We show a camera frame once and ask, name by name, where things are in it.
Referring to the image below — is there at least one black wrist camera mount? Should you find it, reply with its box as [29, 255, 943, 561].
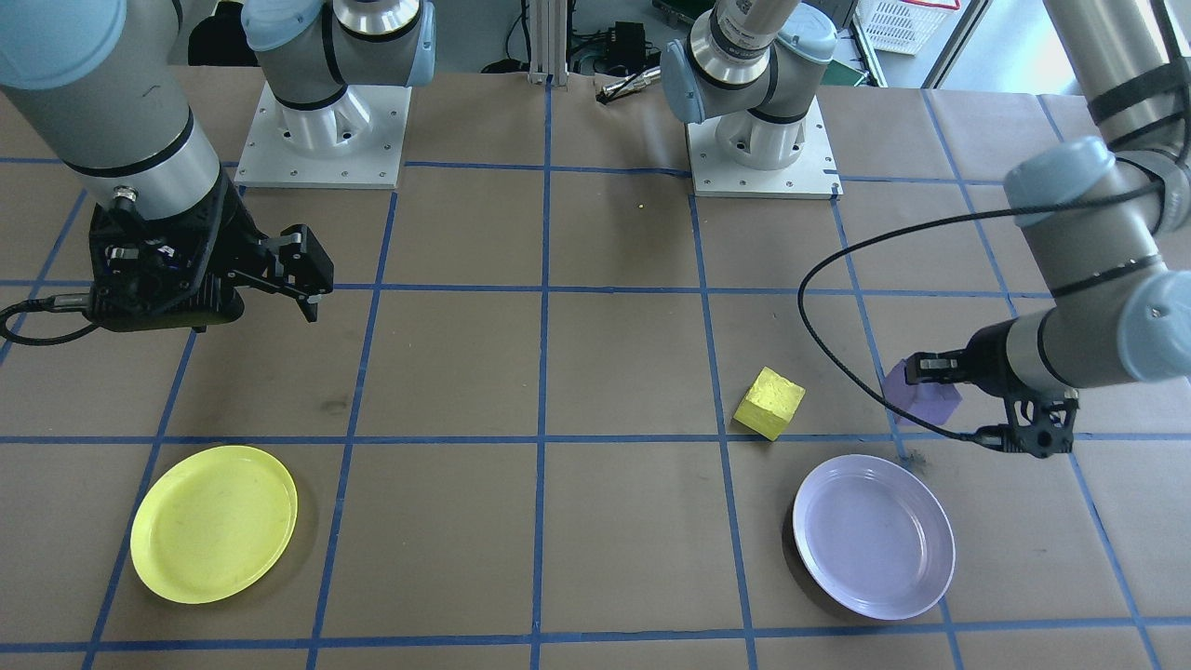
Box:
[88, 275, 248, 333]
[977, 391, 1082, 459]

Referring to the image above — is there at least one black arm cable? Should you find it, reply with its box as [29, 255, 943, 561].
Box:
[0, 293, 96, 347]
[797, 181, 1169, 448]

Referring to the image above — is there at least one lavender round plate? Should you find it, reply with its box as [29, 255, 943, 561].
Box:
[793, 454, 957, 622]

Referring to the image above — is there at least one purple foam block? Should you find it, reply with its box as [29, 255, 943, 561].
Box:
[882, 358, 965, 428]

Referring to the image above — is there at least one black adapter box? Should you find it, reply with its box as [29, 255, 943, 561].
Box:
[603, 22, 652, 68]

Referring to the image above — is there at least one aluminium frame bar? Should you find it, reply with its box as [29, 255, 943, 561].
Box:
[529, 0, 569, 87]

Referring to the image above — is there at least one white plastic basket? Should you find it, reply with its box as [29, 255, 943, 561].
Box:
[854, 0, 961, 55]

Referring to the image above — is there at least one grey metal post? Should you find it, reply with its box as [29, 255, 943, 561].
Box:
[921, 0, 992, 89]

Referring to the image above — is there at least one yellow foam block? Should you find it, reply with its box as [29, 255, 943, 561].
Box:
[732, 366, 807, 442]

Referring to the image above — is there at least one yellow round plate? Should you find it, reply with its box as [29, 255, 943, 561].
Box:
[130, 445, 299, 606]

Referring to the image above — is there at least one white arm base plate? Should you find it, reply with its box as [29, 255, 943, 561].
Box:
[686, 98, 843, 200]
[235, 82, 413, 190]

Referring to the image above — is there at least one silver cable plug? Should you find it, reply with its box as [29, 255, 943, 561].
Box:
[595, 67, 663, 105]

